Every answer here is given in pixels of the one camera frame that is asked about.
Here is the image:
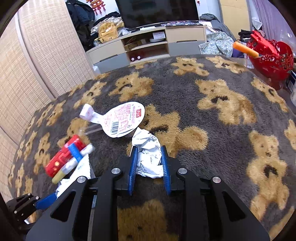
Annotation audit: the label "orange stick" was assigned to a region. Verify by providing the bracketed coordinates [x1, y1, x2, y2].
[233, 42, 260, 57]

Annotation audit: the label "brown cardboard boxes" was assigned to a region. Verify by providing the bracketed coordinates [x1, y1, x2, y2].
[124, 40, 148, 51]

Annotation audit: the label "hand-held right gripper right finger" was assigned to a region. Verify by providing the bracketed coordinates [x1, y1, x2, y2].
[160, 145, 270, 241]

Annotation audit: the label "beige standing air conditioner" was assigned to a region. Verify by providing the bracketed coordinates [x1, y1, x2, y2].
[220, 0, 252, 24]

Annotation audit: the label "dark hanging coats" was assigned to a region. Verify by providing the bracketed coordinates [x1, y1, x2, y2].
[66, 0, 96, 46]

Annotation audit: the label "red snack packet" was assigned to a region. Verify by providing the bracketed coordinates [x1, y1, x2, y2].
[45, 135, 88, 178]

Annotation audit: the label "black flat television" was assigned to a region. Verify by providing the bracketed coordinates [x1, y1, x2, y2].
[115, 0, 199, 30]

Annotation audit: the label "white and blue tube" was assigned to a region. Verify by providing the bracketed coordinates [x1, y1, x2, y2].
[52, 143, 94, 184]

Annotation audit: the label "dark patterned cloth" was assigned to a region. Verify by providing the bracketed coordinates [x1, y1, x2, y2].
[161, 20, 200, 27]

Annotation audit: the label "red cutout basket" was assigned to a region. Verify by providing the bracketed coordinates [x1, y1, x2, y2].
[246, 30, 295, 81]

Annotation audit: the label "white paper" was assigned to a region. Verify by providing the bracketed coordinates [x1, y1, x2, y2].
[131, 128, 164, 179]

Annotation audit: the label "bear print fleece blanket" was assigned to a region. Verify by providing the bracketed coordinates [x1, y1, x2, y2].
[7, 54, 296, 241]

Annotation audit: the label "woven folding screen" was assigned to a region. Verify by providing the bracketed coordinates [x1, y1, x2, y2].
[0, 0, 97, 202]

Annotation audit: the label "grey floral cloth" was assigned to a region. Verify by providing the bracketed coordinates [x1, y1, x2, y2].
[199, 31, 236, 57]

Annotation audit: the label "white printed wrapper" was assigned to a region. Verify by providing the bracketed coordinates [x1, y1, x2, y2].
[55, 155, 91, 198]

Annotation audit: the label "beige and grey television stand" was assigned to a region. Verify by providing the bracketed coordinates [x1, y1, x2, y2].
[86, 24, 207, 74]

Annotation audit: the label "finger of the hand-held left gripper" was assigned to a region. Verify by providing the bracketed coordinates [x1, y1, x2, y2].
[13, 193, 58, 221]

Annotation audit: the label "pile of light clothes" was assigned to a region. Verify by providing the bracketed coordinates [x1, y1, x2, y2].
[91, 11, 126, 40]

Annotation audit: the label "red fish hanging ornament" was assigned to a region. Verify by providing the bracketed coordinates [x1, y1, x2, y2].
[86, 0, 107, 16]

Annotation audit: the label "black clothing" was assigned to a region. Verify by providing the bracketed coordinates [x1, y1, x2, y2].
[238, 30, 255, 42]

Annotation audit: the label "yellow backpack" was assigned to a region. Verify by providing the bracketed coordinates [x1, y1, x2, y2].
[99, 22, 118, 42]

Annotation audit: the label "clear plastic wrapper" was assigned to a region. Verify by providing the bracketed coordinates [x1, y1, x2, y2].
[79, 123, 104, 137]

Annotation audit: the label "purple curtain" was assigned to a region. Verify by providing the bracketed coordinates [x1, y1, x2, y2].
[251, 0, 293, 40]

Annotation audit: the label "grey jacket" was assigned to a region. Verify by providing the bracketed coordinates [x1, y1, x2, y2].
[199, 13, 237, 37]

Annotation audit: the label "white round foil lid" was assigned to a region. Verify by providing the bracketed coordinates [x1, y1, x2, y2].
[80, 101, 146, 139]

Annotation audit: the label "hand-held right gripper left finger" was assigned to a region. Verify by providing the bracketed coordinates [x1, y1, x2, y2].
[25, 146, 139, 241]

